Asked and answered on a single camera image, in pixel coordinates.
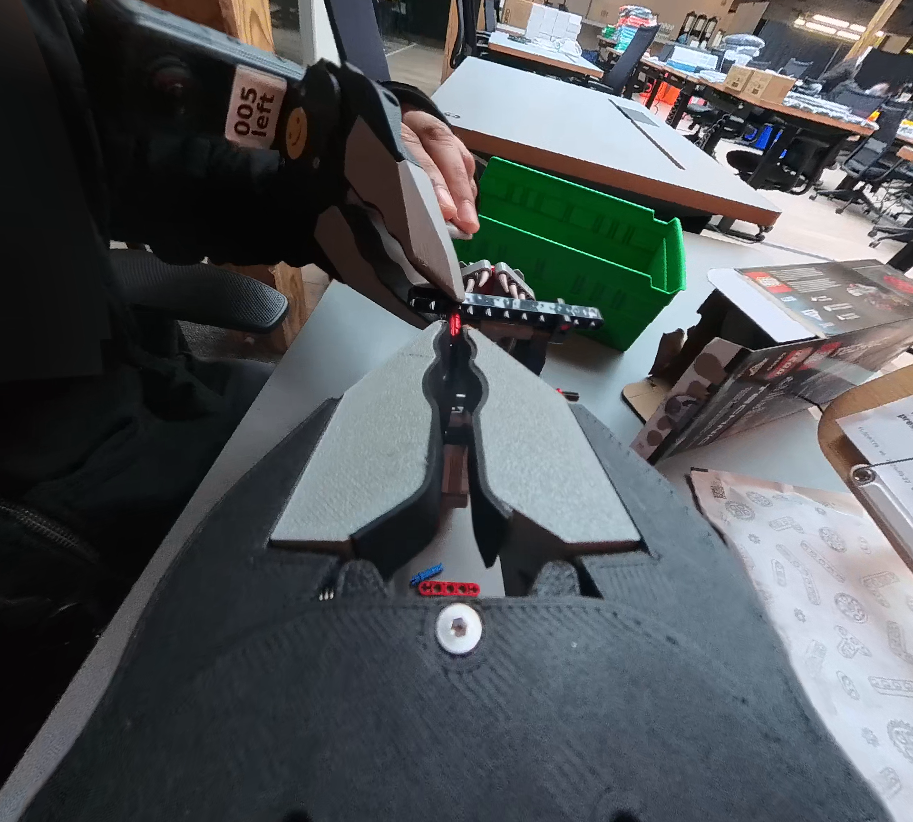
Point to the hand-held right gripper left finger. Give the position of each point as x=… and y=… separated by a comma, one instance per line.
x=356, y=472

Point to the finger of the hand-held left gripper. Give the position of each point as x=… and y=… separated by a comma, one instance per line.
x=421, y=230
x=356, y=251

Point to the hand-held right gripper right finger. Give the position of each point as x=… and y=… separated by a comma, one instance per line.
x=556, y=472

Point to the grey red toy brick model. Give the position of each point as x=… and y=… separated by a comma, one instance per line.
x=499, y=276

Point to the red toy axle pin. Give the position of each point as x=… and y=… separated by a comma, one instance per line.
x=454, y=324

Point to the long black toy beam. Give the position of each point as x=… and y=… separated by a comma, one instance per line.
x=528, y=312

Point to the person's left forearm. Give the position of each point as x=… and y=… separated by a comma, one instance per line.
x=214, y=208

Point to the cardboard toy set box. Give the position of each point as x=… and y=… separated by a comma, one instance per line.
x=770, y=351

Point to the person's left hand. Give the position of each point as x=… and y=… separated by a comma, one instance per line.
x=446, y=158

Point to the long blue toy pin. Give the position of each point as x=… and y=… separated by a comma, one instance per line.
x=426, y=574

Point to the red straight toy beam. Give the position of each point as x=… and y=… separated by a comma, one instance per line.
x=449, y=588

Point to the black mesh chair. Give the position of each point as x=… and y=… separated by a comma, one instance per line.
x=207, y=294

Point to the green plastic bin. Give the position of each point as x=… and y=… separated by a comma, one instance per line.
x=585, y=251

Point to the grey desk wood edge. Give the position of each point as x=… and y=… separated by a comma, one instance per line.
x=570, y=123

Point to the dark office chair back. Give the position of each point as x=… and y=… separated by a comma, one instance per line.
x=349, y=1

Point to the stack of white boxes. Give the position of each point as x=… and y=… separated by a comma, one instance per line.
x=555, y=21

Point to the black office chair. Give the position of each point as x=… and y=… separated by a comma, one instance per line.
x=635, y=58

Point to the patterned paper bag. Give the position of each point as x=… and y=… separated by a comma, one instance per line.
x=820, y=593

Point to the person's black jacket torso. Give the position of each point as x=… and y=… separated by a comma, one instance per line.
x=43, y=408

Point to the instruction sheet on clipboard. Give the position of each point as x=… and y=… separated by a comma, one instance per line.
x=877, y=390

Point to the clear acrylic holder bar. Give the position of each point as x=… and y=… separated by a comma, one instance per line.
x=888, y=515

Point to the printed instruction sheet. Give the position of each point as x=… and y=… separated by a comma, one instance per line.
x=891, y=437

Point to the brown cardboard box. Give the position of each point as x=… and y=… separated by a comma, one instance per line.
x=738, y=80
x=774, y=87

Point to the long work table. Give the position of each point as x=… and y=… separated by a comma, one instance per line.
x=784, y=105

